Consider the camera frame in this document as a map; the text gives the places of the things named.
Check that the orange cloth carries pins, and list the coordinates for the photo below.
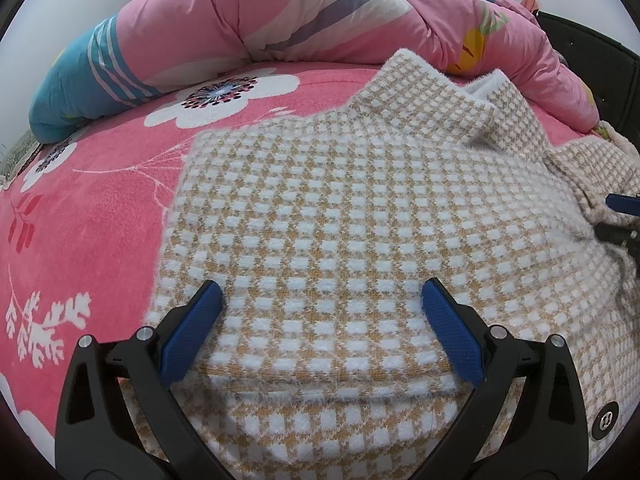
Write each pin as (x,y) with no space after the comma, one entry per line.
(530,4)

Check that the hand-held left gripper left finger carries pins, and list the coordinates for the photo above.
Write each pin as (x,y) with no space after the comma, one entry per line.
(192,330)

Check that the beige white houndstooth coat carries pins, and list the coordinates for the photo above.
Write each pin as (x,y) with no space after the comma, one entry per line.
(350,210)

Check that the black bed headboard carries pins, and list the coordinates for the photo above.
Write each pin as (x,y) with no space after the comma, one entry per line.
(600,60)

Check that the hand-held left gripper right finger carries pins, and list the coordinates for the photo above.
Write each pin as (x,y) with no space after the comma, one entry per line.
(452,330)

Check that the green patterned cushion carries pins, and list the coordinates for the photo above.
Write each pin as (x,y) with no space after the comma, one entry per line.
(17,155)

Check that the pink printed quilt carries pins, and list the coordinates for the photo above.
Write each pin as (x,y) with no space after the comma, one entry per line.
(250,10)

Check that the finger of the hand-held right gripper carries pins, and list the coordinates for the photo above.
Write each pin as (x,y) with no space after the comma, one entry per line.
(622,204)
(617,235)

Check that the pink floral bed blanket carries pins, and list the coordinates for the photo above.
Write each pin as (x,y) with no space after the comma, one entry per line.
(100,200)

